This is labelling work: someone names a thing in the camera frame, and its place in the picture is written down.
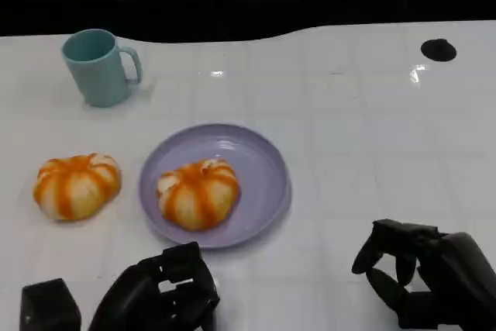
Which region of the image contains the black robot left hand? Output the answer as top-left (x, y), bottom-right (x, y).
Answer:
top-left (88, 241), bottom-right (222, 331)

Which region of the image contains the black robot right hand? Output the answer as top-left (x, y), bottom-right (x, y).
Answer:
top-left (351, 219), bottom-right (496, 331)

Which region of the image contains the orange white toy bread roll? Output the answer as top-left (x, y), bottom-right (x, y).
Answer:
top-left (33, 153), bottom-right (122, 222)
top-left (156, 158), bottom-right (242, 232)

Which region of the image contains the lilac plate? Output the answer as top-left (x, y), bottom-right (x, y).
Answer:
top-left (139, 123), bottom-right (292, 250)

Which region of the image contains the pale green mug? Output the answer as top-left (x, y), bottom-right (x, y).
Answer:
top-left (61, 29), bottom-right (143, 109)

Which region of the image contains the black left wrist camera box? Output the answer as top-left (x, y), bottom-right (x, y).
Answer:
top-left (19, 278), bottom-right (82, 331)

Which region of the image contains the black table cable grommet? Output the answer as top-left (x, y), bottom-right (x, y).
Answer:
top-left (420, 38), bottom-right (457, 63)

